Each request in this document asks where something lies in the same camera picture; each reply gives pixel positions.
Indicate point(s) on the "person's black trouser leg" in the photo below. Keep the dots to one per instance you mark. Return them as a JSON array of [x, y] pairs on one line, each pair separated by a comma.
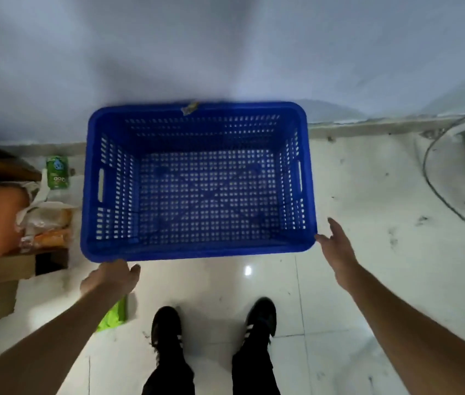
[[170, 376], [255, 366]]

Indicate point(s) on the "person's left forearm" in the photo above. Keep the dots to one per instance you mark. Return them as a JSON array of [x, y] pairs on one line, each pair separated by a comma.
[[47, 345]]

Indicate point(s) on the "person's left hand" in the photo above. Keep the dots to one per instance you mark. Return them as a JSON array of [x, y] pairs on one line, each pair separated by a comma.
[[111, 277]]

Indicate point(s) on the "person's right forearm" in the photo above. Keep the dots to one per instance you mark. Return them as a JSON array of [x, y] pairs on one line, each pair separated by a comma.
[[413, 337]]

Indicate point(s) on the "person's left black shoe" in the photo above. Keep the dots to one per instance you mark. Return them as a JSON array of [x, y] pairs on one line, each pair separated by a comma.
[[166, 329]]

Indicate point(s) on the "clear bag with bread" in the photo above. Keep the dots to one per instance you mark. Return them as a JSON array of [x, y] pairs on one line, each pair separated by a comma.
[[45, 220]]

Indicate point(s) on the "person's left thumb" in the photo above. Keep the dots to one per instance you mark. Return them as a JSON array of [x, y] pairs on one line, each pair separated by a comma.
[[135, 273]]

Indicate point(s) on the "person's left black trouser leg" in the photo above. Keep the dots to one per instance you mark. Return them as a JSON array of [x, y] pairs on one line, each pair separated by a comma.
[[170, 376]]

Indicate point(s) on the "person's right thumb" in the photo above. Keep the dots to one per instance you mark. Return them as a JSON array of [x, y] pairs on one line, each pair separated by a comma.
[[322, 239]]

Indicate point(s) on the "person's right black shoe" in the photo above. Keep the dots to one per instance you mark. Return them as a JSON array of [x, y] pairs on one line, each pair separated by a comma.
[[262, 316]]

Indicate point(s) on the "blue perforated plastic crate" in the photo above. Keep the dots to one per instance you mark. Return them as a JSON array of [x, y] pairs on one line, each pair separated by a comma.
[[199, 250]]

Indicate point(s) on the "orange cloth bundle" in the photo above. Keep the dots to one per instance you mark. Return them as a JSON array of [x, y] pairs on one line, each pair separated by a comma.
[[0, 222]]

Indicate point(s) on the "person's right hand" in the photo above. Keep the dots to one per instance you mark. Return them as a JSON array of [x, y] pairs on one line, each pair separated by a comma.
[[341, 255]]

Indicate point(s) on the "person's right black trouser leg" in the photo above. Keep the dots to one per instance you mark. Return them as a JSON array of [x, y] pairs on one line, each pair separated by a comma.
[[255, 366]]

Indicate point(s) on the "bright green plastic bag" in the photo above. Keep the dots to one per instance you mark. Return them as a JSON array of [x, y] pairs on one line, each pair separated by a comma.
[[114, 316]]

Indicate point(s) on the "person's black shoe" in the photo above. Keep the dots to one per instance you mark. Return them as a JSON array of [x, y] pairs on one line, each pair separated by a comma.
[[166, 329], [262, 316]]

